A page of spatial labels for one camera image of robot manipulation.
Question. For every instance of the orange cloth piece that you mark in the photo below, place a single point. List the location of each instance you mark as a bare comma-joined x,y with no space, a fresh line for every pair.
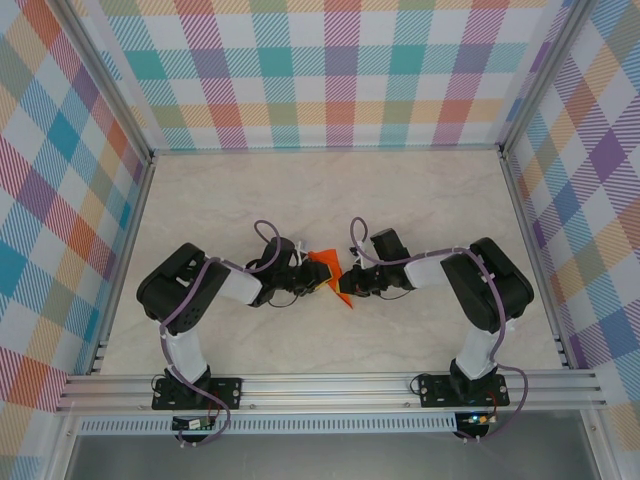
327,256

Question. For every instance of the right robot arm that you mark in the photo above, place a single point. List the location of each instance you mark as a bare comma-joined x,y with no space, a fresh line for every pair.
425,272

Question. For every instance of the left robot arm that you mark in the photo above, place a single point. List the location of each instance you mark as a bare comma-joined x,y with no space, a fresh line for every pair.
240,287

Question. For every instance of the small green circuit board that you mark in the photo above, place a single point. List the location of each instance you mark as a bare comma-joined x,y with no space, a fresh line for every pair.
477,419
192,424

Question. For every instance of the grey metal panel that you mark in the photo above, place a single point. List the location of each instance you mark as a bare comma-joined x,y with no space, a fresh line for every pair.
325,457

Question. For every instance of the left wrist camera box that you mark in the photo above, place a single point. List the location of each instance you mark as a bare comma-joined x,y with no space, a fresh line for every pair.
277,250

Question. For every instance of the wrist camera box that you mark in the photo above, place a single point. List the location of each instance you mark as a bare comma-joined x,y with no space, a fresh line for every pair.
277,250
389,244

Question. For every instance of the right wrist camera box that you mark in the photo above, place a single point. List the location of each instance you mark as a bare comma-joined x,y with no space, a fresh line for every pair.
389,244

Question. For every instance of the aluminium mounting rail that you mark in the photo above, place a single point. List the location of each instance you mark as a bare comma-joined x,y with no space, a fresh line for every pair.
325,392

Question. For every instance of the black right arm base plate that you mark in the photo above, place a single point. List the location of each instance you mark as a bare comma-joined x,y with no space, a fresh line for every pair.
435,392

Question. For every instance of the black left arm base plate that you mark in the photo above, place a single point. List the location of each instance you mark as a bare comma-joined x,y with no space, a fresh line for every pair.
230,392

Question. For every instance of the aluminium table side rail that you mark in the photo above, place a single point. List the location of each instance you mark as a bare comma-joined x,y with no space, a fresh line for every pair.
122,260
537,260

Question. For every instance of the aluminium frame post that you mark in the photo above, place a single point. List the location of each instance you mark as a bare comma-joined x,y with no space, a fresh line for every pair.
100,75
545,75

